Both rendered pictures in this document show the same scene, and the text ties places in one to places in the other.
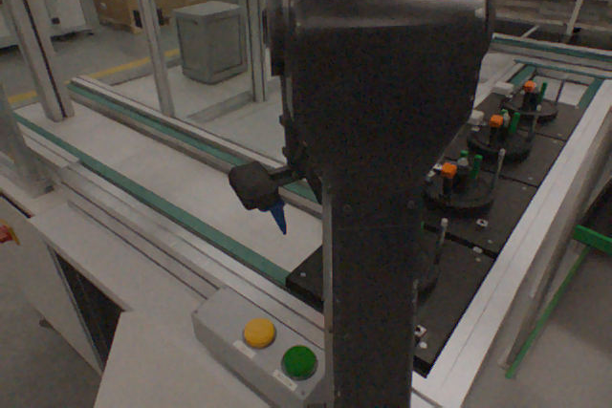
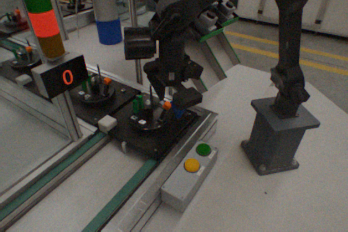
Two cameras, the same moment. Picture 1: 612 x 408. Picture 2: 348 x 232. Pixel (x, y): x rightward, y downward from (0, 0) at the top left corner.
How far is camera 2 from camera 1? 68 cm
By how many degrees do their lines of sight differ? 74
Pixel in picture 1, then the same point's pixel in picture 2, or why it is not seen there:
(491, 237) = (130, 90)
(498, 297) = not seen: hidden behind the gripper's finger
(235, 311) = (179, 178)
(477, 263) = (146, 96)
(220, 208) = (61, 223)
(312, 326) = (182, 148)
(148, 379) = not seen: outside the picture
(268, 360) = (204, 160)
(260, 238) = (104, 188)
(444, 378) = (199, 112)
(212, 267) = (146, 197)
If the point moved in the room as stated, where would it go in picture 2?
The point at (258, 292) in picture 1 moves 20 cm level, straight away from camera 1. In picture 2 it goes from (165, 170) to (91, 185)
